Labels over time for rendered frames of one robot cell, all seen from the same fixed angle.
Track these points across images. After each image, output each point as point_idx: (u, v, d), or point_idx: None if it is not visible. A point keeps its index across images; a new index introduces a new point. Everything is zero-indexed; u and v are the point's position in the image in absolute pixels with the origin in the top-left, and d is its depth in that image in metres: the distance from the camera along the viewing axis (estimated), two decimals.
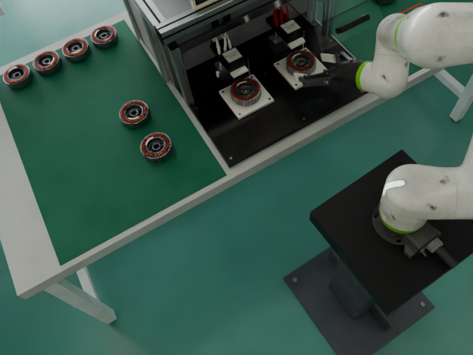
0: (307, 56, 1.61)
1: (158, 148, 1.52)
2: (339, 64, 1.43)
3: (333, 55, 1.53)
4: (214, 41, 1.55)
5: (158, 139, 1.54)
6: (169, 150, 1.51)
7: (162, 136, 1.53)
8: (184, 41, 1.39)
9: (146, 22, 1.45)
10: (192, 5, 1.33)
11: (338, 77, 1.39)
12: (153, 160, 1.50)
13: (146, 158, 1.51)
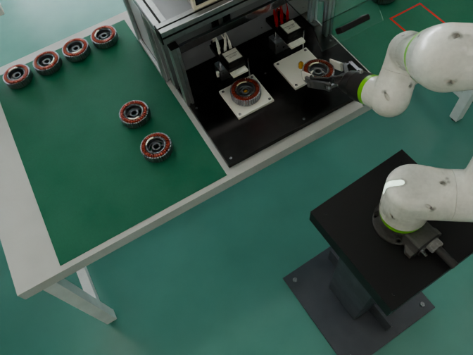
0: (325, 66, 1.51)
1: (158, 148, 1.52)
2: (347, 72, 1.38)
3: (342, 63, 1.48)
4: (214, 41, 1.55)
5: (158, 139, 1.54)
6: (169, 150, 1.51)
7: (162, 136, 1.53)
8: (184, 41, 1.39)
9: (146, 22, 1.45)
10: (192, 5, 1.33)
11: (342, 85, 1.34)
12: (153, 160, 1.50)
13: (146, 158, 1.51)
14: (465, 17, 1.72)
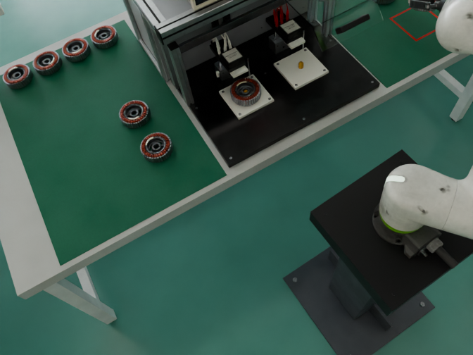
0: None
1: (158, 148, 1.52)
2: None
3: None
4: (214, 41, 1.55)
5: (158, 139, 1.54)
6: (169, 150, 1.51)
7: (162, 136, 1.53)
8: (184, 41, 1.39)
9: (146, 22, 1.45)
10: (192, 5, 1.33)
11: (440, 5, 1.47)
12: (153, 160, 1.50)
13: (146, 158, 1.51)
14: None
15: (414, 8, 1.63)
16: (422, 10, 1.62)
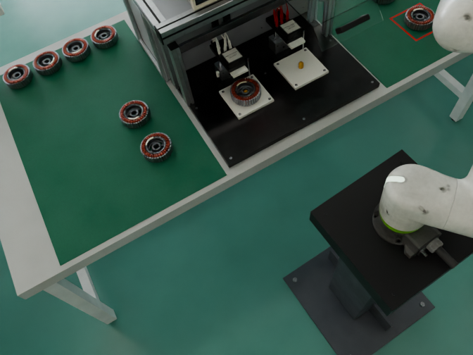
0: (428, 13, 1.71)
1: (158, 148, 1.52)
2: None
3: None
4: (214, 41, 1.55)
5: (158, 139, 1.54)
6: (169, 150, 1.51)
7: (162, 136, 1.53)
8: (184, 41, 1.39)
9: (146, 22, 1.45)
10: (192, 5, 1.33)
11: None
12: (153, 160, 1.50)
13: (146, 158, 1.51)
14: None
15: (409, 26, 1.71)
16: (416, 29, 1.70)
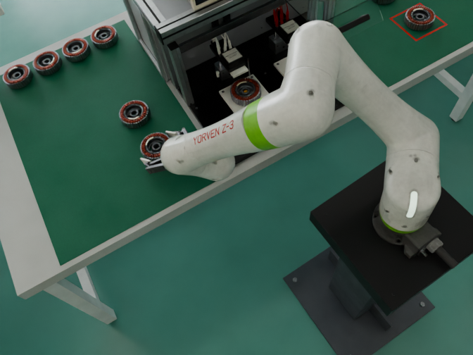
0: (428, 13, 1.71)
1: (158, 148, 1.52)
2: None
3: (177, 132, 1.52)
4: (214, 41, 1.55)
5: (158, 139, 1.54)
6: None
7: (162, 136, 1.53)
8: (184, 41, 1.39)
9: (146, 22, 1.45)
10: (192, 5, 1.33)
11: None
12: (153, 160, 1.50)
13: (146, 158, 1.51)
14: (465, 17, 1.72)
15: (409, 26, 1.71)
16: (416, 29, 1.70)
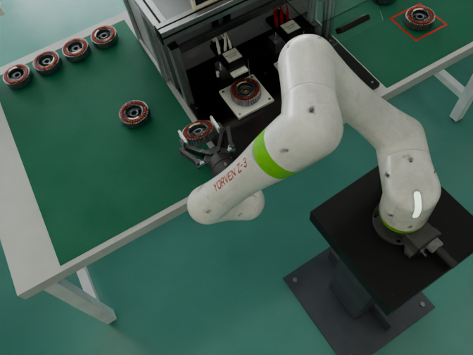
0: (428, 13, 1.71)
1: (198, 133, 1.44)
2: (217, 150, 1.35)
3: (220, 125, 1.43)
4: (214, 41, 1.55)
5: (203, 127, 1.48)
6: (207, 136, 1.42)
7: (207, 124, 1.45)
8: (184, 41, 1.39)
9: (146, 22, 1.45)
10: (192, 5, 1.33)
11: (209, 167, 1.33)
12: (188, 141, 1.43)
13: None
14: (465, 17, 1.72)
15: (409, 26, 1.71)
16: (416, 29, 1.70)
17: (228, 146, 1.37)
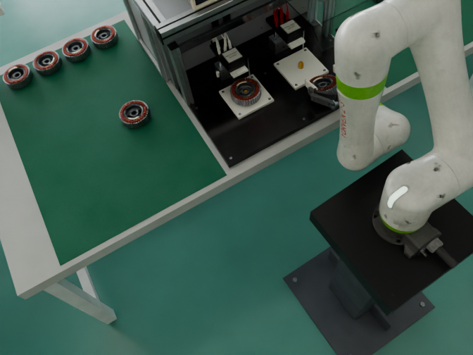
0: None
1: (324, 86, 1.53)
2: None
3: None
4: (214, 41, 1.55)
5: (326, 81, 1.56)
6: (335, 88, 1.50)
7: (331, 77, 1.54)
8: (184, 41, 1.39)
9: (146, 22, 1.45)
10: (192, 5, 1.33)
11: None
12: None
13: (310, 93, 1.54)
14: (465, 17, 1.72)
15: None
16: None
17: None
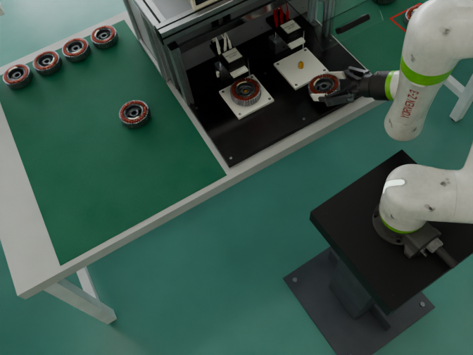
0: None
1: (326, 87, 1.53)
2: (358, 79, 1.43)
3: (342, 71, 1.53)
4: (214, 41, 1.55)
5: (323, 81, 1.56)
6: (339, 86, 1.52)
7: (329, 77, 1.54)
8: (184, 41, 1.39)
9: (146, 22, 1.45)
10: (192, 5, 1.33)
11: (362, 91, 1.39)
12: None
13: None
14: None
15: None
16: None
17: (363, 75, 1.46)
